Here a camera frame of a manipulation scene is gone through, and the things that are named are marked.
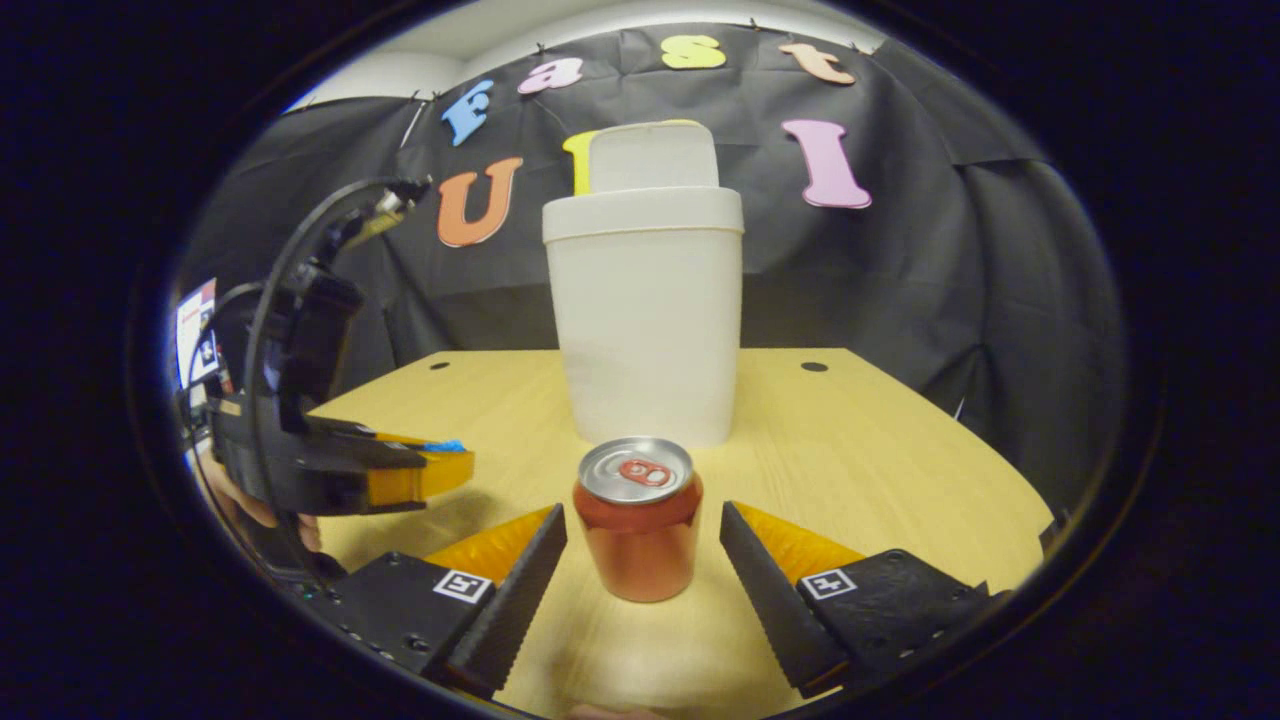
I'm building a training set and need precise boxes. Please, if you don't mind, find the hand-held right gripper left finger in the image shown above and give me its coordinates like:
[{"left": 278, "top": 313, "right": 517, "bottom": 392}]
[{"left": 300, "top": 503, "right": 569, "bottom": 699}]

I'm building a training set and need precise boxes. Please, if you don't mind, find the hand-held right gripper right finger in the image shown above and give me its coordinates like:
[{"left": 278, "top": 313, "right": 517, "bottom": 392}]
[{"left": 720, "top": 500, "right": 1011, "bottom": 701}]

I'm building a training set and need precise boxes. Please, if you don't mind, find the red pop can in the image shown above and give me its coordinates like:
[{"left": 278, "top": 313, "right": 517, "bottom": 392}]
[{"left": 572, "top": 436, "right": 705, "bottom": 604}]

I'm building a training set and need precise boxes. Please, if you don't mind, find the white desktop garbage bin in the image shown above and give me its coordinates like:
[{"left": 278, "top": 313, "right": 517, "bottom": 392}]
[{"left": 541, "top": 119, "right": 746, "bottom": 450}]

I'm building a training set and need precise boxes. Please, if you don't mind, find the wooden desktop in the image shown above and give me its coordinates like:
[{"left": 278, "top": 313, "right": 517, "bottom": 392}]
[{"left": 300, "top": 347, "right": 1056, "bottom": 720}]

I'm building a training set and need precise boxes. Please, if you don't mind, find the computer monitor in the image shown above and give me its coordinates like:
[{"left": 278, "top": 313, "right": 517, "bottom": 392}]
[{"left": 176, "top": 278, "right": 223, "bottom": 389}]

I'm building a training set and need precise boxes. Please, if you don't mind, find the black backdrop cloth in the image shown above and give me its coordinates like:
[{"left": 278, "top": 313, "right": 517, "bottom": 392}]
[{"left": 175, "top": 22, "right": 1126, "bottom": 511}]

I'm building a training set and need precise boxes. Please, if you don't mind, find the black cable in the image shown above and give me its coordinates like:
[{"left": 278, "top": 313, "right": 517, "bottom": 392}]
[{"left": 243, "top": 176, "right": 433, "bottom": 586}]

